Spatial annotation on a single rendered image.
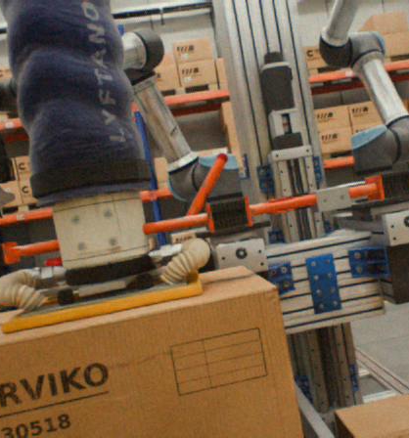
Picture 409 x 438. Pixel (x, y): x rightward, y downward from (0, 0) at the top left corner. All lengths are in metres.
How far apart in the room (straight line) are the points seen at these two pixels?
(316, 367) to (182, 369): 0.95
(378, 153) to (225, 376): 1.01
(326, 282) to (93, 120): 0.91
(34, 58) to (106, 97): 0.13
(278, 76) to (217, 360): 1.10
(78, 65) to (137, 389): 0.56
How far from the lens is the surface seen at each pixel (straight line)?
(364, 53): 1.92
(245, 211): 0.99
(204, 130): 9.63
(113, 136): 0.96
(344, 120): 8.78
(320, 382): 1.78
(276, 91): 1.71
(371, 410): 1.35
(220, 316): 0.84
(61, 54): 0.99
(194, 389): 0.87
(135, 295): 0.91
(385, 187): 1.08
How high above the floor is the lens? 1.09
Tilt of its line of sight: 3 degrees down
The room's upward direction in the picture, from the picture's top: 10 degrees counter-clockwise
